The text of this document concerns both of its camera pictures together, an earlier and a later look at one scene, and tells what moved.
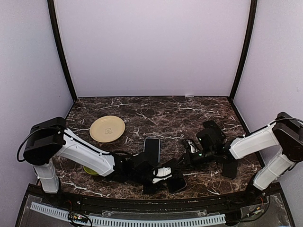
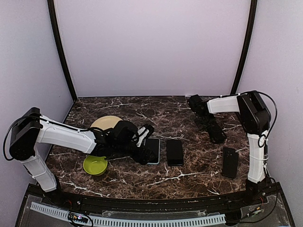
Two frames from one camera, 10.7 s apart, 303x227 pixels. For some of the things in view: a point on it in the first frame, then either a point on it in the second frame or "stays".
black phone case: [176, 184] to [175, 152]
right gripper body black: [207, 156] to [205, 121]
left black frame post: [61, 47] stays
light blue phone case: [152, 149] stays
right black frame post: [246, 46] stays
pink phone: [175, 184] to [174, 152]
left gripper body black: [137, 178] to [122, 149]
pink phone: [151, 148] stays
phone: [229, 170] stays
